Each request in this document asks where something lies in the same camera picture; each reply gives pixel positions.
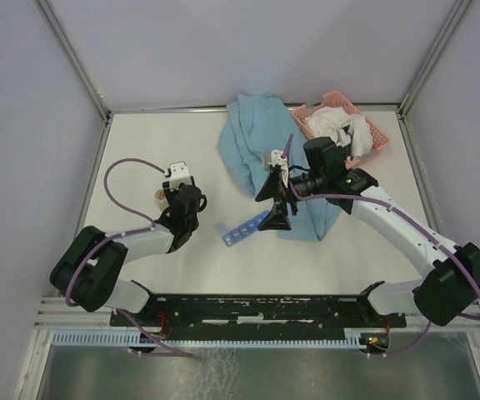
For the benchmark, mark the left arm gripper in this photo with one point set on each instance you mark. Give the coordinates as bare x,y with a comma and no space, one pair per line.
166,186

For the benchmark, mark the pink perforated plastic basket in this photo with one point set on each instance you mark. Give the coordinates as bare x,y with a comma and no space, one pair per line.
336,99

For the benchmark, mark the amber pill bottle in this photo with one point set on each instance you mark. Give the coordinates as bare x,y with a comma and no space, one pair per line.
161,200

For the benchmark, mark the blue weekly pill organizer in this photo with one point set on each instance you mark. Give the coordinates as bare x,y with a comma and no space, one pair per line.
232,236

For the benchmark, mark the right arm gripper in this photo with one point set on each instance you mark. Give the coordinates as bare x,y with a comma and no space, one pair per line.
274,187

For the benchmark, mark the white crumpled cloth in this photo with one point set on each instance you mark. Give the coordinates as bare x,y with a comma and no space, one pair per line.
351,132

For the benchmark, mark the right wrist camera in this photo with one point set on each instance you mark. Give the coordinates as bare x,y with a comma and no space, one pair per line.
276,161

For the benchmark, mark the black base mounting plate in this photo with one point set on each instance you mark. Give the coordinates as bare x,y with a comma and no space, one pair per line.
331,311

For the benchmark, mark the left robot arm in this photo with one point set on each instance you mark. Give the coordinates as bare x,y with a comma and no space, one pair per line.
88,272

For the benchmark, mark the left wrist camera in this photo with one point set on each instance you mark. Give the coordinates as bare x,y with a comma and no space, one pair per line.
177,175

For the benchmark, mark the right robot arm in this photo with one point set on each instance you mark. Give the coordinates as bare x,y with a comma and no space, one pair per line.
449,283

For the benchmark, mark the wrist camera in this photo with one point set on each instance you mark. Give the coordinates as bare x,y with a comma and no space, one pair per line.
276,161
177,175

